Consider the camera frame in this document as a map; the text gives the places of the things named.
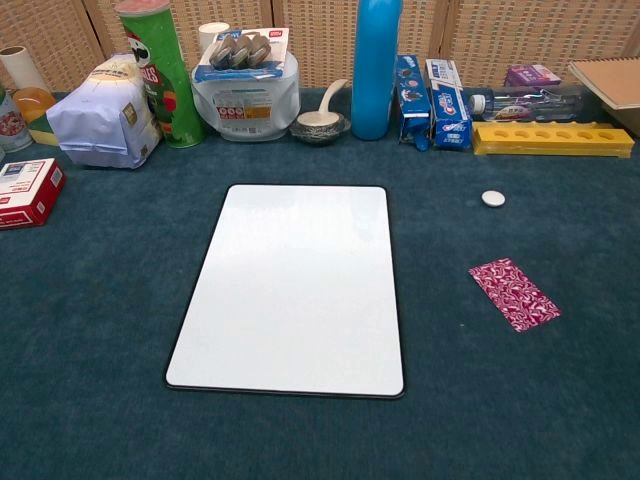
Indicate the woven folding screen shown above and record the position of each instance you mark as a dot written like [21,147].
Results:
[320,40]

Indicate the blue plastic bottle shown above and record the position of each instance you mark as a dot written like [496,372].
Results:
[372,75]

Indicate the magenta patterned card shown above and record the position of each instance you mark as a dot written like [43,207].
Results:
[515,295]

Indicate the clear water bottle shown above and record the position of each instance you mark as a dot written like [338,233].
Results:
[530,107]

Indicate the white bottle green label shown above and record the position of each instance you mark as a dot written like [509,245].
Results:
[11,125]

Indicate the white rectangular board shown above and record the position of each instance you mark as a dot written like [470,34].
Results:
[290,290]

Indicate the dark patterned bowl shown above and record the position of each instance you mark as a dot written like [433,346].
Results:
[320,134]

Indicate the cream plastic spoon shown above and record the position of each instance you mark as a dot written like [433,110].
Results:
[320,116]

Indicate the yellow green sponge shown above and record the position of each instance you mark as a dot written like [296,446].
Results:
[42,134]

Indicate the white paper cup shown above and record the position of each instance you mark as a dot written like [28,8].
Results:
[209,36]

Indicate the white cardboard tube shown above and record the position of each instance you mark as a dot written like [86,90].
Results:
[20,67]

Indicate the yellow holed tray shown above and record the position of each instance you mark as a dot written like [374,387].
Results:
[550,145]

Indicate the brown spiral notebook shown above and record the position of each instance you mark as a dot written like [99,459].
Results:
[610,80]

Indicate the purple small box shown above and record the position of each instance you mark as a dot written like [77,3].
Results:
[532,75]

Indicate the Crest toothpaste box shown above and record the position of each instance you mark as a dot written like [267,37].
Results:
[450,110]

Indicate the blister pack of clips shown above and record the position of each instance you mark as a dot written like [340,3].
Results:
[240,55]

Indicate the clear plastic storage container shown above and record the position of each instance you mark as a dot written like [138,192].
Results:
[250,112]

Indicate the small white round disc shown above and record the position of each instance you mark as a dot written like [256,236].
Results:
[493,198]

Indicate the blue Oreo box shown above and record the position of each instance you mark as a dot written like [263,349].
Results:
[412,95]

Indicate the lavender paper bag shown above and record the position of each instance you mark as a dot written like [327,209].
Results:
[95,120]

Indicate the red and white box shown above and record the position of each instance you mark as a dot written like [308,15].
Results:
[30,200]

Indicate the green Pringles can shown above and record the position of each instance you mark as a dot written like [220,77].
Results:
[175,85]

